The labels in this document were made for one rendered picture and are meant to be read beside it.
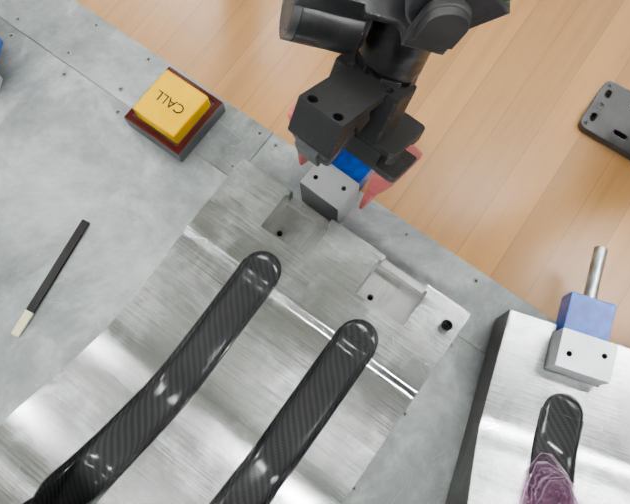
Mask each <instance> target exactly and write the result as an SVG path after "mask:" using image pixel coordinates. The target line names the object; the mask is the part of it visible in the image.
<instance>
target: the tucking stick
mask: <svg viewBox="0 0 630 504"><path fill-rule="evenodd" d="M89 225H90V223H89V222H88V221H86V220H83V219H82V220H81V222H80V224H79V225H78V227H77V228H76V230H75V231H74V233H73V235H72V236H71V238H70V239H69V241H68V243H67V244H66V246H65V247H64V249H63V251H62V252H61V254H60V255H59V257H58V259H57V260H56V262H55V263H54V265H53V267H52V268H51V270H50V271H49V273H48V275H47V276H46V278H45V279H44V281H43V283H42V284H41V286H40V287H39V289H38V291H37V292H36V294H35V295H34V297H33V298H32V300H31V302H30V303H29V305H28V306H27V308H26V310H25V311H24V313H23V314H22V316H21V317H20V319H19V321H18V322H17V324H16V325H15V327H14V329H13V330H12V332H11V334H12V335H14V336H16V337H20V336H21V334H22V333H23V331H24V329H25V328H26V326H27V325H28V323H29V321H30V320H31V318H32V317H33V315H34V313H35V312H36V310H37V308H38V307H39V305H40V304H41V302H42V300H43V299H44V297H45V296H46V294H47V292H48V291H49V289H50V287H51V286H52V284H53V283H54V281H55V279H56V278H57V276H58V275H59V273H60V271H61V270H62V268H63V267H64V265H65V263H66V262H67V260H68V259H69V257H70V255H71V254H72V252H73V251H74V249H75V247H76V246H77V244H78V242H79V241H80V239H81V238H82V236H83V234H84V233H85V231H86V230H87V228H88V226H89Z"/></svg>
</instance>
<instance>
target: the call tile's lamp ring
mask: <svg viewBox="0 0 630 504"><path fill-rule="evenodd" d="M166 70H169V71H170V72H172V73H173V74H175V75H176V76H178V77H179V78H181V79H182V80H184V81H185V82H187V83H188V84H190V85H191V86H193V87H194V88H196V89H197V90H199V91H200V92H202V93H203V94H205V95H206V96H207V97H208V99H209V101H211V102H212V103H214V104H213V105H212V106H211V107H210V109H209V110H208V111H207V112H206V113H205V114H204V116H203V117H202V118H201V119H200V120H199V121H198V123H197V124H196V125H195V126H194V127H193V129H192V130H191V131H190V132H189V133H188V134H187V136H186V137H185V138H184V139H183V140H182V141H181V143H180V144H179V145H178V146H176V145H175V144H173V143H172V142H170V141H169V140H167V139H166V138H165V137H163V136H162V135H160V134H159V133H157V132H156V131H155V130H153V129H152V128H150V127H149V126H147V125H146V124H144V123H143V122H142V121H140V120H139V119H137V118H136V117H134V116H133V115H134V114H135V112H134V110H133V107H132V108H131V110H130V111H129V112H128V113H127V114H126V115H125V116H124V117H125V118H126V119H128V120H129V121H131V122H132V123H134V124H135V125H136V126H138V127H139V128H141V129H142V130H144V131H145V132H147V133H148V134H149V135H151V136H152V137H154V138H155V139H157V140H158V141H159V142H161V143H162V144H164V145H165V146H167V147H168V148H169V149H171V150H172V151H174V152H175V153H177V154H179V153H180V152H181V151H182V150H183V149H184V147H185V146H186V145H187V144H188V143H189V142H190V140H191V139H192V138H193V137H194V136H195V135H196V133H197V132H198V131H199V130H200V129H201V127H202V126H203V125H204V124H205V123H206V122H207V120H208V119H209V118H210V117H211V116H212V115H213V113H214V112H215V111H216V110H217V109H218V108H219V106H220V105H221V104H222V102H221V101H220V100H218V99H217V98H215V97H214V96H212V95H211V94H209V93H208V92H206V91H205V90H203V89H202V88H200V87H199V86H197V85H196V84H195V83H193V82H192V81H190V80H189V79H187V78H186V77H184V76H183V75H181V74H180V73H178V72H177V71H175V70H174V69H172V68H171V67H168V68H167V69H166ZM166 70H165V71H166ZM165 71H164V72H165Z"/></svg>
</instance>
